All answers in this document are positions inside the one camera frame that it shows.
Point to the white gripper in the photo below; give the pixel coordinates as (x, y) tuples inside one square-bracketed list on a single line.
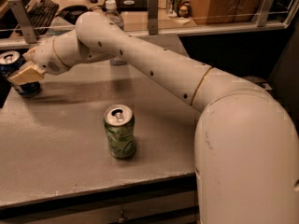
[(47, 58)]

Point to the blue pepsi can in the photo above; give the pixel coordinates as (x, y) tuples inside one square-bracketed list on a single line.
[(12, 68)]

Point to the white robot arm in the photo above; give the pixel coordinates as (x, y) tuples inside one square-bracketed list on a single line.
[(246, 148)]

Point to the clear plastic water bottle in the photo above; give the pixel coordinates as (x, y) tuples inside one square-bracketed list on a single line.
[(113, 14)]

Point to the green soda can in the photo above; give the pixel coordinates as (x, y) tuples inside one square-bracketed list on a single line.
[(119, 122)]

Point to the black keyboard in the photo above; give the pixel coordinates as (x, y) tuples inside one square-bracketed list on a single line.
[(42, 14)]

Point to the black headphones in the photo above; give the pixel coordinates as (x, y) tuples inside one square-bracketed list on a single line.
[(72, 13)]

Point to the black flat device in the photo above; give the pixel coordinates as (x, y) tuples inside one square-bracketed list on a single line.
[(132, 5)]

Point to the small round brown object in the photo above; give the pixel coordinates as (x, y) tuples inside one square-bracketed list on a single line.
[(184, 12)]

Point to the drawer knob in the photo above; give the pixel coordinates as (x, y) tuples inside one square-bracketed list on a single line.
[(122, 219)]

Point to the brown cardboard box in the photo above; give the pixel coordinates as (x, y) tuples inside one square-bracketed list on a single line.
[(223, 11)]

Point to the left metal bracket post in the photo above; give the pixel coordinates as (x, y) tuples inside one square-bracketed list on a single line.
[(27, 28)]

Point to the metal bracket post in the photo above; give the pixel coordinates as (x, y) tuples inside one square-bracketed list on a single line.
[(263, 13), (27, 28), (152, 16)]

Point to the middle metal bracket post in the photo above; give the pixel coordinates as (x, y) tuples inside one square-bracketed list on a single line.
[(152, 16)]

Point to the right metal bracket post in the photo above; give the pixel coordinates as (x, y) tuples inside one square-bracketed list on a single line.
[(263, 13)]

